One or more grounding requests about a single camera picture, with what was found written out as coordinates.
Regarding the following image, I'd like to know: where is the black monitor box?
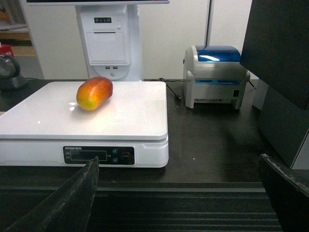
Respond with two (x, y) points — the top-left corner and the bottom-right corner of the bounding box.
(241, 0), (309, 170)

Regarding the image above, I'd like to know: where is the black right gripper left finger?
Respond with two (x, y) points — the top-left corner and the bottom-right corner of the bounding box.
(5, 157), (99, 232)

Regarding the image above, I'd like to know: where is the black slatted checkout counter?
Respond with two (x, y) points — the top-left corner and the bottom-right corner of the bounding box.
(0, 77), (309, 232)

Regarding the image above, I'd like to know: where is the red fire extinguisher box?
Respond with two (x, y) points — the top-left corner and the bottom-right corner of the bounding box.
(0, 44), (14, 57)

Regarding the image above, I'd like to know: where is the grey round barcode scanner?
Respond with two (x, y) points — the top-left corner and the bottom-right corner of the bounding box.
(0, 55), (28, 91)

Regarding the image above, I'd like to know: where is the black USB cable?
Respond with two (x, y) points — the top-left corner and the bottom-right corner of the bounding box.
(144, 77), (182, 101)

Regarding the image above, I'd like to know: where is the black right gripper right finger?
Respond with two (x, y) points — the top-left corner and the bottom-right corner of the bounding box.
(258, 154), (309, 232)

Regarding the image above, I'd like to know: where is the red yellow mango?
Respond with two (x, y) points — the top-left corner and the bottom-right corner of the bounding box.
(76, 76), (113, 111)

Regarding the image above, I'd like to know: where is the grey blue label printer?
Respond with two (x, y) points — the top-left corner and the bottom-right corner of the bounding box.
(183, 45), (250, 109)

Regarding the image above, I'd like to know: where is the white digital scale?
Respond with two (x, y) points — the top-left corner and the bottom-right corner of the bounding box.
(0, 81), (169, 168)

